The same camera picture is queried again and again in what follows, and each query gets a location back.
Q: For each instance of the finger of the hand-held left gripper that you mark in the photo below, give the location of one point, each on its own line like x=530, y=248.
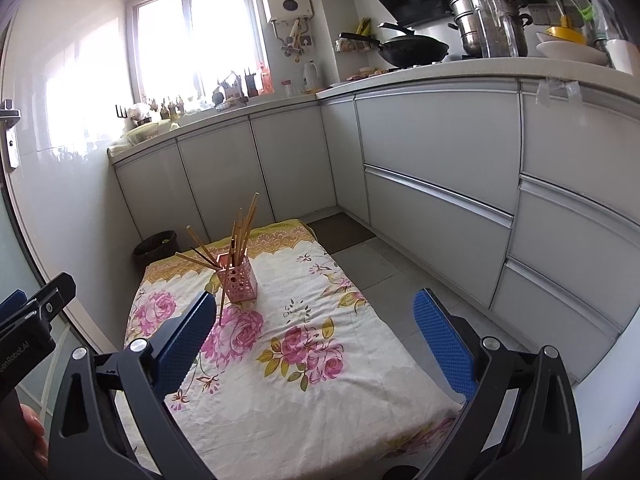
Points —
x=12, y=304
x=50, y=292

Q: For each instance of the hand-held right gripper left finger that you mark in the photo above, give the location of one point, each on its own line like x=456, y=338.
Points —
x=187, y=340

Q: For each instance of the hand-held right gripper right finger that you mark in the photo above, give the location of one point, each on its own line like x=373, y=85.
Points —
x=442, y=340

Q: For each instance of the pink perforated chopstick holder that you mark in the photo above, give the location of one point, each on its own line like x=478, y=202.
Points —
x=239, y=280

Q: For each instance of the bundle of wooden chopsticks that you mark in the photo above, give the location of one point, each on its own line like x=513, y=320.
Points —
x=240, y=232

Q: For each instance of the person's left hand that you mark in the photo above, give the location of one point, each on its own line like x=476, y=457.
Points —
x=32, y=430

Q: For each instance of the dark trash bin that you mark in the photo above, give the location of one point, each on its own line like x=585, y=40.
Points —
x=155, y=250

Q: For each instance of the floral printed cloth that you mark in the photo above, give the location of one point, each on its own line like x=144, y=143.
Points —
x=310, y=400

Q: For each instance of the dark floor mat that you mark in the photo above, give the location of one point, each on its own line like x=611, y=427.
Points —
x=342, y=232

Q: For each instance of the green glass bowl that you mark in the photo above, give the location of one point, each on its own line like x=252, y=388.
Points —
x=145, y=132

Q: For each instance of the row of white cabinet doors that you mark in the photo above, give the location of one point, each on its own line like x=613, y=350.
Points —
x=440, y=140

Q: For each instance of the white countertop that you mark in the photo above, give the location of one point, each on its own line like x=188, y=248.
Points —
x=450, y=72

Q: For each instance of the clear jar with red lid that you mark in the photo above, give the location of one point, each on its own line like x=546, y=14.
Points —
x=287, y=90

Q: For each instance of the orange bottle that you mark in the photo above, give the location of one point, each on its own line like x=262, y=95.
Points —
x=266, y=80

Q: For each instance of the clear tape strip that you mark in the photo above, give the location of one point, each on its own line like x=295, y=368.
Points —
x=560, y=91

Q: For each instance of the plate of food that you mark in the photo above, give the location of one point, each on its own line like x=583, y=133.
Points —
x=367, y=74

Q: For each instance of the kitchen window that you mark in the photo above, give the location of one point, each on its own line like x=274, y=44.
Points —
x=195, y=45

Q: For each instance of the white plastic jug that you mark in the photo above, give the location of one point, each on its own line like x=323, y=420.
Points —
x=311, y=80

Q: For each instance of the black wok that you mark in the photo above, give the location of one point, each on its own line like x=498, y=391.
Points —
x=410, y=50

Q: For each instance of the white bowl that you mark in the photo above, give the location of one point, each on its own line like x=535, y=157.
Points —
x=570, y=52

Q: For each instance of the steel steamer pot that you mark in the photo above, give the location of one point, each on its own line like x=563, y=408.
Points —
x=462, y=25

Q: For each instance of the clear plastic jug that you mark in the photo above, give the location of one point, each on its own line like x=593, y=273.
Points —
x=497, y=25

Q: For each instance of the yellow bowl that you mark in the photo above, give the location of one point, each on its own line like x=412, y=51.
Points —
x=567, y=34

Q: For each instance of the white cup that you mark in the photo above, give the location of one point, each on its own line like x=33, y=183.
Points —
x=624, y=57

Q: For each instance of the green plastic utensil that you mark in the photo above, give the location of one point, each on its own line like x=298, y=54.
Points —
x=586, y=10

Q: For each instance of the wall spice rack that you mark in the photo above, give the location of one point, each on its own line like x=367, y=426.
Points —
x=357, y=45

